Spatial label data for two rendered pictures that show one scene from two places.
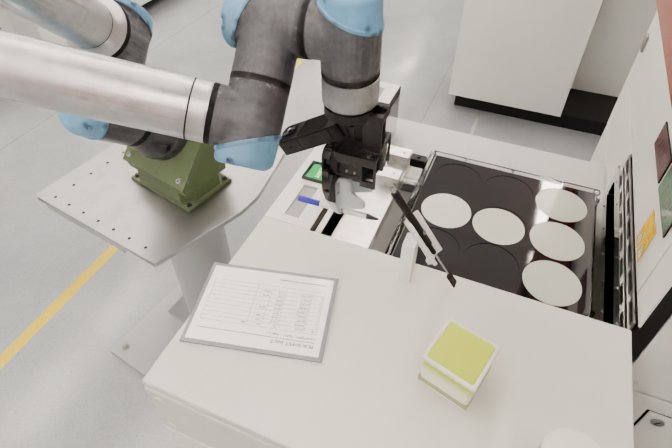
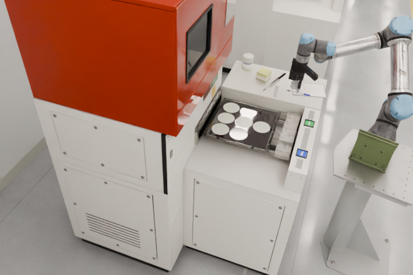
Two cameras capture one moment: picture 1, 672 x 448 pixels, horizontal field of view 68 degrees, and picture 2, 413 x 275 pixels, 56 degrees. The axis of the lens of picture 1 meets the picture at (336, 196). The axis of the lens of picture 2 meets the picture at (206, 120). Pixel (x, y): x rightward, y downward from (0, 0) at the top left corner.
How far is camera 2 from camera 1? 262 cm
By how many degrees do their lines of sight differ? 97
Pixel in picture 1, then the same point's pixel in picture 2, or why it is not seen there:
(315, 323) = not seen: hidden behind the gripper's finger
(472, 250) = (253, 115)
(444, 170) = (262, 142)
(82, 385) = (393, 225)
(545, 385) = (244, 78)
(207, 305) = (322, 89)
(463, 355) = (263, 70)
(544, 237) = (230, 118)
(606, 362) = (230, 81)
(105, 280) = not seen: outside the picture
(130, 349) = (383, 239)
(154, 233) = not seen: hidden behind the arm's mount
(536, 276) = (235, 108)
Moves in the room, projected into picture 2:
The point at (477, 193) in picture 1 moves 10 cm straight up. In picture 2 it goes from (249, 132) to (252, 119)
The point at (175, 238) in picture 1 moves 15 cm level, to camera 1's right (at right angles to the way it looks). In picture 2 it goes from (353, 135) to (328, 136)
